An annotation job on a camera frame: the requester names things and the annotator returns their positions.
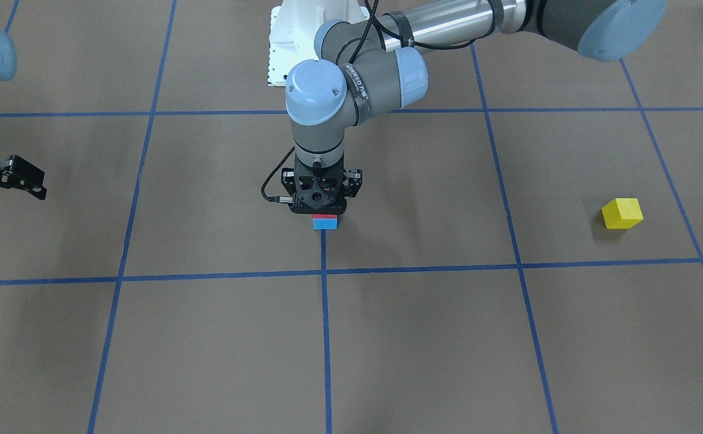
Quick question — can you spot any blue wooden block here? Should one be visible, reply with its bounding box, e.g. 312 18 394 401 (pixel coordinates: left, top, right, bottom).
311 218 338 230

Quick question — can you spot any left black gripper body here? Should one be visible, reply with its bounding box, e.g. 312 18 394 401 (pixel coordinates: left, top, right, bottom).
282 159 362 215

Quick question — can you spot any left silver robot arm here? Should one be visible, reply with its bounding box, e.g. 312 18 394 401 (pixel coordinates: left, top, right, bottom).
264 1 667 215

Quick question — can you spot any yellow wooden block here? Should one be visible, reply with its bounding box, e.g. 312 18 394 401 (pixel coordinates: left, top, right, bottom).
601 198 644 230

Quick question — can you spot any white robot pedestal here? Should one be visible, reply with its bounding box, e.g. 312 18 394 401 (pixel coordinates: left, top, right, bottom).
267 1 369 86

